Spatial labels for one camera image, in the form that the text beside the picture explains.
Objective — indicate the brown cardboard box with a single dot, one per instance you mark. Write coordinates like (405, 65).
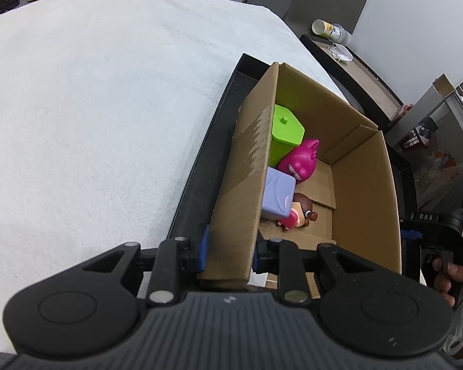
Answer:
(362, 208)

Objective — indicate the pink monster toy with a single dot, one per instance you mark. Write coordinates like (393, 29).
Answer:
(298, 160)

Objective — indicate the black slipper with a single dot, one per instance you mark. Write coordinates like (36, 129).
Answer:
(0, 7)
(12, 0)

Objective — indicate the purple cube toy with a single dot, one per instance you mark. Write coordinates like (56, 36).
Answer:
(277, 196)

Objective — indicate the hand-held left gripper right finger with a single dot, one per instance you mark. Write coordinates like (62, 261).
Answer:
(256, 259)

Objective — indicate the person's right hand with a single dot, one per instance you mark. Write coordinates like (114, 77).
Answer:
(461, 281)

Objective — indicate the green box toy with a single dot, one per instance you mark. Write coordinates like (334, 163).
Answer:
(287, 127)

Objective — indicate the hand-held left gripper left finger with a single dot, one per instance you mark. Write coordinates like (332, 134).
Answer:
(203, 247)

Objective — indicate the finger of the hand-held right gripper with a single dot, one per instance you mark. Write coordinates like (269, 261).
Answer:
(412, 234)

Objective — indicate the black tray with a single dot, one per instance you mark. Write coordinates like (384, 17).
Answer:
(208, 169)

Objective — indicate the red basket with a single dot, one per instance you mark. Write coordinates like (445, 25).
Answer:
(413, 142)

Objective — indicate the brown-haired doll figure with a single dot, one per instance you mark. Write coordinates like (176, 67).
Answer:
(299, 212)

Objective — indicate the white face mask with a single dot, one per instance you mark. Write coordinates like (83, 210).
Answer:
(341, 54)

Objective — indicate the dark wooden nightstand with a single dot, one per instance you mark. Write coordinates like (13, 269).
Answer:
(366, 81)

